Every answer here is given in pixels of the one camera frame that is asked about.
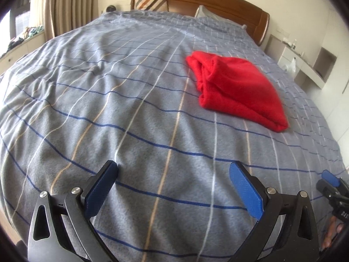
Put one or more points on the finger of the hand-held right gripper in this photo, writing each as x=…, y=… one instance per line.
x=330, y=177
x=325, y=187

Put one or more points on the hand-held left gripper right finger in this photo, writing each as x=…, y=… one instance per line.
x=246, y=188

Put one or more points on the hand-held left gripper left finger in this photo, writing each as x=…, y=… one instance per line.
x=101, y=191

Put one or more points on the red knit sweater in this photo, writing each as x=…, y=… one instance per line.
x=234, y=90

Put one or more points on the person's right hand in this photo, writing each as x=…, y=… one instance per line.
x=331, y=234

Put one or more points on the grey checked blanket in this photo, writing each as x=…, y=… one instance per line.
x=122, y=109

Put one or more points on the white bedside shelf unit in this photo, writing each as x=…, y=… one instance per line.
x=308, y=65

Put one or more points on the clear plastic bag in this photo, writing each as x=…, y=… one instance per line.
x=291, y=65

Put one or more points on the white window cabinet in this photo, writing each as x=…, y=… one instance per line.
x=16, y=57

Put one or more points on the colourful cloth pile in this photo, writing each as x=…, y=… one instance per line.
x=27, y=32

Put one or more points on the pale grey pillow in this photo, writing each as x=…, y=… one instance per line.
x=204, y=13

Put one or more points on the small round black device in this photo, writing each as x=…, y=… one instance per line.
x=110, y=7

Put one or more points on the window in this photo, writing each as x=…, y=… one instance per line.
x=21, y=24

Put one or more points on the wooden headboard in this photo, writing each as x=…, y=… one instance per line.
x=218, y=2

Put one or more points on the beige curtain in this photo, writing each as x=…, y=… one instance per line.
x=71, y=5

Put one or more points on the striped pillow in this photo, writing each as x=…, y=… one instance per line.
x=151, y=2

